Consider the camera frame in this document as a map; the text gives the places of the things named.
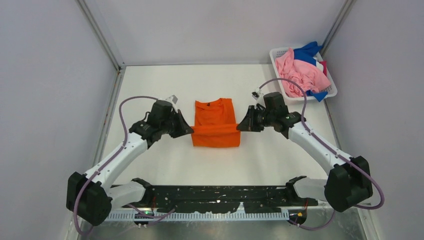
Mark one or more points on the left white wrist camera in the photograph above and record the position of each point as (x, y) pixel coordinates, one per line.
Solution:
(171, 99)

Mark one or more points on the pink t-shirt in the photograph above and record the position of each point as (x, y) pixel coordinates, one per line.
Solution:
(287, 70)

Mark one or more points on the blue t-shirt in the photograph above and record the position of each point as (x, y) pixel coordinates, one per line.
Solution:
(309, 53)

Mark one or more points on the white slotted cable duct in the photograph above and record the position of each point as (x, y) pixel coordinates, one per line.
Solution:
(240, 215)

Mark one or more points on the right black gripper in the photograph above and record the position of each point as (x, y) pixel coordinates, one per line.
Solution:
(249, 124)

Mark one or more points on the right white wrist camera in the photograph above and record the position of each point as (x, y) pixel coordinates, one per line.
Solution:
(257, 95)

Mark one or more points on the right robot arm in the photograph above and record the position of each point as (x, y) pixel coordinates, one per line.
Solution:
(347, 183)

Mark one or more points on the orange t-shirt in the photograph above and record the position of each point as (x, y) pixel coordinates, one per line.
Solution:
(215, 125)

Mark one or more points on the aluminium frame rail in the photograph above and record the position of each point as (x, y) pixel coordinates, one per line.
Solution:
(97, 21)

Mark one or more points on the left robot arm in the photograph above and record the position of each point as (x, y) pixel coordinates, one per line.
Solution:
(92, 196)

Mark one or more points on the white plastic laundry basket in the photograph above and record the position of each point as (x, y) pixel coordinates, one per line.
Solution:
(278, 52)

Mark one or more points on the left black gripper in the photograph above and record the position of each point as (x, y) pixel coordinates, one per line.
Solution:
(184, 129)

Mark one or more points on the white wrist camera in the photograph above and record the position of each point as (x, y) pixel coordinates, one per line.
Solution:
(171, 99)
(257, 95)

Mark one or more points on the red garment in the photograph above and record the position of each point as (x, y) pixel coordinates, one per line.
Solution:
(323, 67)

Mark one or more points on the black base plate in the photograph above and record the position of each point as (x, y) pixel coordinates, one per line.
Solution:
(221, 199)

